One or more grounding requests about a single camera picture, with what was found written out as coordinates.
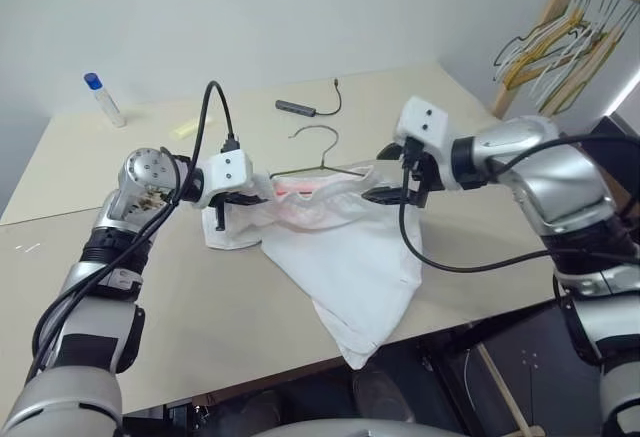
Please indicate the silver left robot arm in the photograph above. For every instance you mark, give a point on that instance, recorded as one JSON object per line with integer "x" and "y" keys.
{"x": 100, "y": 277}

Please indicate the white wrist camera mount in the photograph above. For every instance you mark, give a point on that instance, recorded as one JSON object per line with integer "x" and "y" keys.
{"x": 422, "y": 119}
{"x": 227, "y": 169}

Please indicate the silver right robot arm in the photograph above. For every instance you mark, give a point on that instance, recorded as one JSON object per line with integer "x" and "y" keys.
{"x": 560, "y": 172}

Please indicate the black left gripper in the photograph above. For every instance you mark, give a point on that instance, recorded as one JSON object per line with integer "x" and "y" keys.
{"x": 220, "y": 217}

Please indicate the dark brown furniture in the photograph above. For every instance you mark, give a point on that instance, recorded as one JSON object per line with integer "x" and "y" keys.
{"x": 622, "y": 126}

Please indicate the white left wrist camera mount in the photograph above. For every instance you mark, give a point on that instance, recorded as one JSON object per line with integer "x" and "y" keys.
{"x": 227, "y": 169}

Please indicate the clear bottle with blue cap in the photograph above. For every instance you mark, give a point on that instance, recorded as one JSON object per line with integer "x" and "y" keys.
{"x": 106, "y": 102}

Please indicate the wooden hanger rack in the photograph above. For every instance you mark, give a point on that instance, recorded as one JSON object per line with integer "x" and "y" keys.
{"x": 555, "y": 2}

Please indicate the black panel with white marks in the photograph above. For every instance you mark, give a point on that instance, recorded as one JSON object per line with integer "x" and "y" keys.
{"x": 525, "y": 357}

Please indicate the dark rounded shape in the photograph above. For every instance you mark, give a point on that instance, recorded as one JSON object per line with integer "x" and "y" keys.
{"x": 376, "y": 387}

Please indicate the grey robot torso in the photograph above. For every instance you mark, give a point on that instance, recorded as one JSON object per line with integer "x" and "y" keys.
{"x": 390, "y": 419}

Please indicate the white shorts garment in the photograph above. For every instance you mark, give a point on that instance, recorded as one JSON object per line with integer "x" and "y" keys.
{"x": 350, "y": 267}

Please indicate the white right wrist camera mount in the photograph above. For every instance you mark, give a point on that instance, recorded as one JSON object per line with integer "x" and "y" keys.
{"x": 422, "y": 119}

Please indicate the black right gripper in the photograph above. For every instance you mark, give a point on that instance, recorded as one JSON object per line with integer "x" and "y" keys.
{"x": 426, "y": 182}

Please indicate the small white scraps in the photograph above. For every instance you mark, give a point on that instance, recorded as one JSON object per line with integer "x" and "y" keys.
{"x": 29, "y": 247}

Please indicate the light wooden stick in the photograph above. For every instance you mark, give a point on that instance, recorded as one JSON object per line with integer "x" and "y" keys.
{"x": 505, "y": 387}

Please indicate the grey USB hub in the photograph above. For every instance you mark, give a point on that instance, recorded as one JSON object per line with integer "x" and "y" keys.
{"x": 295, "y": 107}

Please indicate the pale yellow flat packet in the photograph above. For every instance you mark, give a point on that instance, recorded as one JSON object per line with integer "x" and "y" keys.
{"x": 185, "y": 128}

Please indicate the rack of clothes hangers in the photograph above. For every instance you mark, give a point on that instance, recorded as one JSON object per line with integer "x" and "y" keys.
{"x": 575, "y": 42}

